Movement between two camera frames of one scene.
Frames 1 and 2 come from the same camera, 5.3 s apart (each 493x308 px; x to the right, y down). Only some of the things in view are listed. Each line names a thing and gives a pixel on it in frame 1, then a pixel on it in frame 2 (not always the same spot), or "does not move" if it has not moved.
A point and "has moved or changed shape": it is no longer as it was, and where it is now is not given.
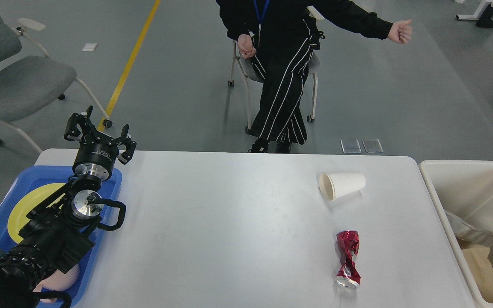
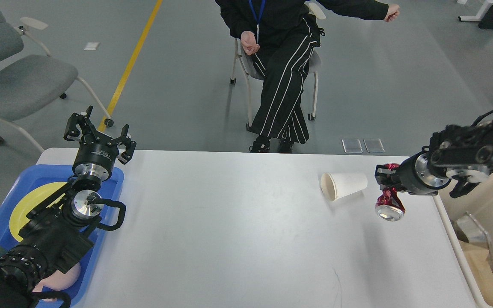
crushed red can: (348, 277) → (389, 207)
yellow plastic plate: (18, 218) does not move
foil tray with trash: (466, 232) has moved or changed shape
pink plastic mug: (58, 280) does not move
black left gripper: (96, 153) does not move
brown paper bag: (476, 257) does not move
